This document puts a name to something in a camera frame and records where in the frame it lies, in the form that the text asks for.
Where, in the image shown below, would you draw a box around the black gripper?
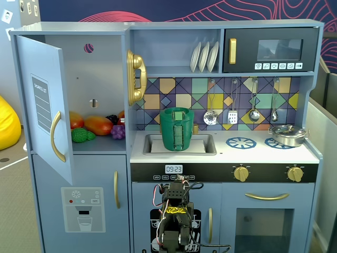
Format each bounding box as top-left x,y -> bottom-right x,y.
173,174 -> 190,186

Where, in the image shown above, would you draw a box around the grey toy sink basin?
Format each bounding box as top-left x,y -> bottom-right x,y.
143,133 -> 217,156

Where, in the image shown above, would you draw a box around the metal ladle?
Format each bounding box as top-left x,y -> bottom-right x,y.
249,77 -> 261,122

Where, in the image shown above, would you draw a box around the green plastic container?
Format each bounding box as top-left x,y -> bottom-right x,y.
160,120 -> 195,152

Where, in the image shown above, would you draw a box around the purple toy grapes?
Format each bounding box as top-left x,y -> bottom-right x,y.
110,124 -> 126,140

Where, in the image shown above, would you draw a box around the white toy plate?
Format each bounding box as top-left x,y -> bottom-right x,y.
198,41 -> 210,73
206,41 -> 220,73
190,41 -> 202,73

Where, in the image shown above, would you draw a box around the blue shopping list fridge door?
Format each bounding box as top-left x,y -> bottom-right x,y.
15,35 -> 74,186

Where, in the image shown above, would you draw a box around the gold dishwasher door handle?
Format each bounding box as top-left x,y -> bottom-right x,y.
208,208 -> 213,245

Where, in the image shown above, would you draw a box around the metal slotted spatula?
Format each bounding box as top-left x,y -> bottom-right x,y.
227,78 -> 239,124

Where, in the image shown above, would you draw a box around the blue toy kitchen unit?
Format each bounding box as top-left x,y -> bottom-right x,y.
9,18 -> 325,253

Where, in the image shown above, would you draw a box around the thin black cable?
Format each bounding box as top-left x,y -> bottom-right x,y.
190,231 -> 232,253

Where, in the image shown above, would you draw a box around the black toy microwave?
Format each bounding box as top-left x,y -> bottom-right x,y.
222,27 -> 320,74

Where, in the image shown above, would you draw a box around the gold oven door handle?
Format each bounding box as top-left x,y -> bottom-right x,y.
244,192 -> 290,201

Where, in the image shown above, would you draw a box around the metal serving spoon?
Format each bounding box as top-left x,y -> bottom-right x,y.
270,77 -> 280,122

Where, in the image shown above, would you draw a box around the steel pot with lid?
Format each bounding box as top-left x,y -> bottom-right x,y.
267,124 -> 310,148

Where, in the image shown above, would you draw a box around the gold stove knob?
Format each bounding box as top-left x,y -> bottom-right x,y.
286,165 -> 304,182
233,164 -> 250,182

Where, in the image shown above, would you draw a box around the orange red toy mango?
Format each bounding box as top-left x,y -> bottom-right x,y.
84,115 -> 114,137

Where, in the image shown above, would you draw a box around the yellow bean bag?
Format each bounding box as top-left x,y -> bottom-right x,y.
0,95 -> 22,151

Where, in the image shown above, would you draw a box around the green toy broccoli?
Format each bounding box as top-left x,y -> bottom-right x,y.
71,127 -> 96,143

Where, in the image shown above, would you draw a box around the red yellow toy apple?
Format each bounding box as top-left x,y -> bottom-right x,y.
69,111 -> 85,130

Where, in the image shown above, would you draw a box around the gold freezer door handle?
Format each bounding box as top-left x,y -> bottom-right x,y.
113,170 -> 121,209

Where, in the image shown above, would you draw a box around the white desk divider panel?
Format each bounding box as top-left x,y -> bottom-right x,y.
308,96 -> 337,253

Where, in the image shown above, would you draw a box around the metal slotted spoon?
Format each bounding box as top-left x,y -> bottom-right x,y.
203,79 -> 219,126

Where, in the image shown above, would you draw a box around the gold toy telephone handset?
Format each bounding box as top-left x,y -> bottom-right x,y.
126,50 -> 147,106

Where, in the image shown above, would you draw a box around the gold microwave handle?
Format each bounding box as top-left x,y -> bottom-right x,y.
228,38 -> 237,65

